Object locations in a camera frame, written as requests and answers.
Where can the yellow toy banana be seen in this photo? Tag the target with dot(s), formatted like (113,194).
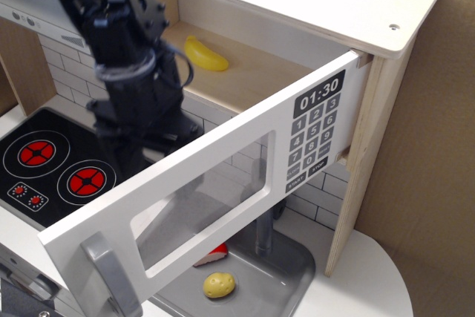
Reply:
(204,57)

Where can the white toy microwave door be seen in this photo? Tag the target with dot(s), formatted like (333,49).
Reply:
(118,250)

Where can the grey toy faucet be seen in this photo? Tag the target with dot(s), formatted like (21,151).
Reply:
(264,223)

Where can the silver oven front handle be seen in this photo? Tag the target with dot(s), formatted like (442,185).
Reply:
(26,291)

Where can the white wooden microwave cabinet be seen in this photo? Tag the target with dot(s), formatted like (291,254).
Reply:
(387,30)

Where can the brown cardboard panel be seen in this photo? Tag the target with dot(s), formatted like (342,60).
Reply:
(419,204)

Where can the red toy cheese wedge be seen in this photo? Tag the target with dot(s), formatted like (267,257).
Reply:
(216,254)

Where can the yellow toy potato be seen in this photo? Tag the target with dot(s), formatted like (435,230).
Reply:
(219,285)

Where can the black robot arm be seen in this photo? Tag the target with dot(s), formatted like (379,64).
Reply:
(139,70)

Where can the black toy stovetop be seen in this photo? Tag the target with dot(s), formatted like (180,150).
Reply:
(50,167)

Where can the grey toy sink basin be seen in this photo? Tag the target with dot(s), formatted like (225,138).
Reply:
(271,286)

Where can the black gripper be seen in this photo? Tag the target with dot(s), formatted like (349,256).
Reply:
(124,136)

